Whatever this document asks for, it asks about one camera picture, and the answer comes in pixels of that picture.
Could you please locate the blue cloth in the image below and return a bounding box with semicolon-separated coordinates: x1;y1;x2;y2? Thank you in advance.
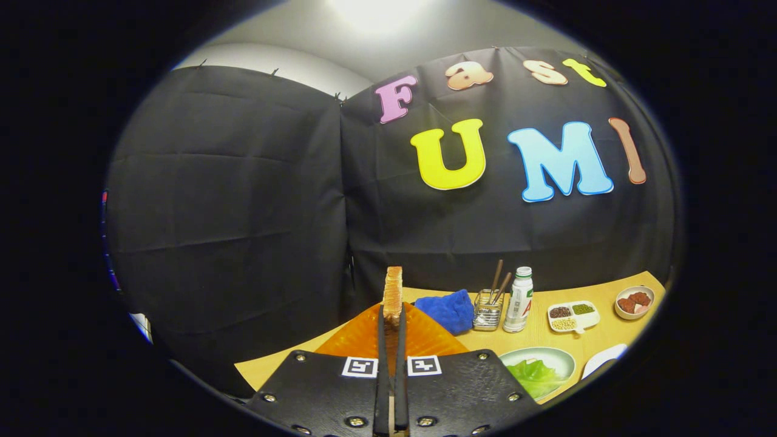
415;289;475;336

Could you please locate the toasted bread slice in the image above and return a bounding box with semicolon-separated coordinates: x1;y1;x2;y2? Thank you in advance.
382;266;404;359

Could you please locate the divided white bean dish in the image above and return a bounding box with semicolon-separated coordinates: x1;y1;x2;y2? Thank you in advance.
547;300;601;335

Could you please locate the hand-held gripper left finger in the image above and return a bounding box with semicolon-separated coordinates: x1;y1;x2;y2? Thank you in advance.
245;302;392;437

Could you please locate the metal chopstick holder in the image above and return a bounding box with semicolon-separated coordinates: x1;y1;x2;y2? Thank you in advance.
473;289;504;331

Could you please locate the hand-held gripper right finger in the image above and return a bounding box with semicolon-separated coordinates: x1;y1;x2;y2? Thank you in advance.
395;302;542;437

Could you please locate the white drink bottle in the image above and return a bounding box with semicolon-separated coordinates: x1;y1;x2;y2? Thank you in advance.
503;266;534;334

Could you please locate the white meat plate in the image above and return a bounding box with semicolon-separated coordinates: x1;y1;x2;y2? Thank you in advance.
614;285;656;320

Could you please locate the small white plate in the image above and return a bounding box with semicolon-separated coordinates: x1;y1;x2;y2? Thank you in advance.
582;344;628;381

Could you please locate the green lettuce leaf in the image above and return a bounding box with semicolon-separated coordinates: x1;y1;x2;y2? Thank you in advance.
507;359;562;399

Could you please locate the pale green plate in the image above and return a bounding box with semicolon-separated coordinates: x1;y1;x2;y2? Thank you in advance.
498;347;576;401

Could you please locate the black backdrop cloth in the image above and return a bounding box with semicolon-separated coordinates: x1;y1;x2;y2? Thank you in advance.
106;46;677;395

